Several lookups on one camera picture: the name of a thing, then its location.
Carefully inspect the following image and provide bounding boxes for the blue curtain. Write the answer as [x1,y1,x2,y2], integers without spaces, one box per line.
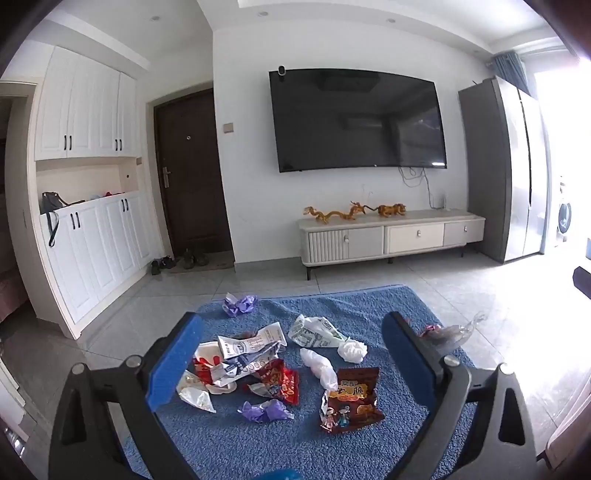
[492,52,532,95]

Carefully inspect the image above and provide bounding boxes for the crushed white milk carton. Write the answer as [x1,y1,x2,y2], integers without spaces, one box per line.
[217,323,288,384]

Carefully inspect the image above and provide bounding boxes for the white tissue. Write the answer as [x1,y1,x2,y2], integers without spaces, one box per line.
[337,340,369,365]

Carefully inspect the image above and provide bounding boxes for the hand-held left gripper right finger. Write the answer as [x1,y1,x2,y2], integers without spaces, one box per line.
[381,311,539,480]

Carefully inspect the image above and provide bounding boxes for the brown snack packet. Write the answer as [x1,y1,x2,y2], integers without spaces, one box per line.
[320,367,385,433]

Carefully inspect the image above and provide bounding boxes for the dark grey handbag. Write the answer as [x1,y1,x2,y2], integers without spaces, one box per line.
[41,191,86,247]

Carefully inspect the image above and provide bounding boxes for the white shoe cabinet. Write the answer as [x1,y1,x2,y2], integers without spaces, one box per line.
[32,45,167,341]

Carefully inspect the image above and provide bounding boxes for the blue shaggy rug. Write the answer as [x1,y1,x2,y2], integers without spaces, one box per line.
[122,285,478,480]

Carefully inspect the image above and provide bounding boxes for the dark brown entrance door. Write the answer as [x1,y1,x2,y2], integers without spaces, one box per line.
[154,88,233,259]

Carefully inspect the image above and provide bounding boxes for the black television cables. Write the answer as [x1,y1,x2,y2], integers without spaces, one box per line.
[398,166,437,208]

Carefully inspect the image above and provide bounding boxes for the golden dragon figurine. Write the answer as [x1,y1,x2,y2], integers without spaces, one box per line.
[303,201,377,224]

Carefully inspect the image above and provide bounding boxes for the white washing machine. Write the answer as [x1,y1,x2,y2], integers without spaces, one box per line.
[554,175,573,241]

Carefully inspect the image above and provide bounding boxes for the red snack packet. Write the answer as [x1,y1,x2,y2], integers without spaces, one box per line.
[245,359,300,406]

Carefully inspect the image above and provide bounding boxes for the purple candy wrapper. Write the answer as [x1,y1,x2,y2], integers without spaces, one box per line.
[223,292,260,319]
[238,399,295,424]

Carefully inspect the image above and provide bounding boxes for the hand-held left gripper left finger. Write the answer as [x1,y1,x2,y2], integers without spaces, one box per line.
[48,311,206,480]

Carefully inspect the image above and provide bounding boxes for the white television console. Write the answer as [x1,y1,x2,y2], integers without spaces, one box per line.
[296,209,486,280]

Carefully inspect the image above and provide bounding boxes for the green printed white plastic bag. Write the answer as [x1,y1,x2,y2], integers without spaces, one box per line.
[287,314,348,349]

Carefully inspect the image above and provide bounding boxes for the shoes by door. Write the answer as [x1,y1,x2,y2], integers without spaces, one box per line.
[168,251,235,274]

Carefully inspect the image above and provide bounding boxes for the black wall television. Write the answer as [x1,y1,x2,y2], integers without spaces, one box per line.
[269,68,448,173]

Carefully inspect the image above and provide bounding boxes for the grey refrigerator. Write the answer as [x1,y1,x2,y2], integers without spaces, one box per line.
[458,76,550,264]

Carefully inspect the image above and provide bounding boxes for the clear wrapper with red print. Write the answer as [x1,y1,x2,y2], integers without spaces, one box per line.
[418,311,489,348]

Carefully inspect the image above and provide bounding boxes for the clear plastic bag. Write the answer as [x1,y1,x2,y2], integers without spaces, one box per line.
[178,371,217,414]

